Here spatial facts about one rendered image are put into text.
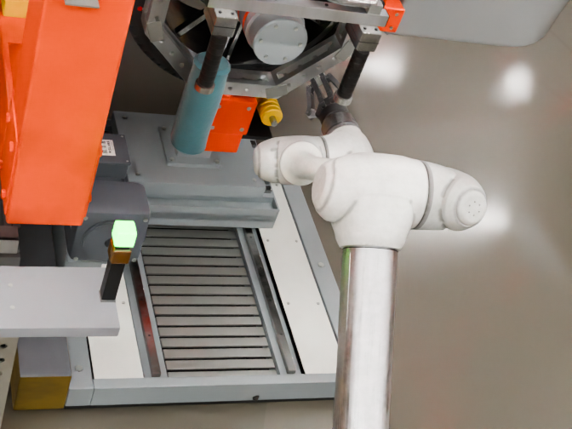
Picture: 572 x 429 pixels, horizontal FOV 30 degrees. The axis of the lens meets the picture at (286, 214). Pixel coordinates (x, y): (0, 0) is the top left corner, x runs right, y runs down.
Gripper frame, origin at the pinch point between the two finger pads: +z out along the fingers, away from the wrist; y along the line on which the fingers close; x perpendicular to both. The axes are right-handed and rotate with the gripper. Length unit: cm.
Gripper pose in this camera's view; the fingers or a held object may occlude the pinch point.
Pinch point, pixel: (315, 72)
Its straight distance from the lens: 278.9
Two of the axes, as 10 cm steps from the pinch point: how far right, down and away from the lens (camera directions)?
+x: -4.5, -5.3, -7.2
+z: -2.5, -7.0, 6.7
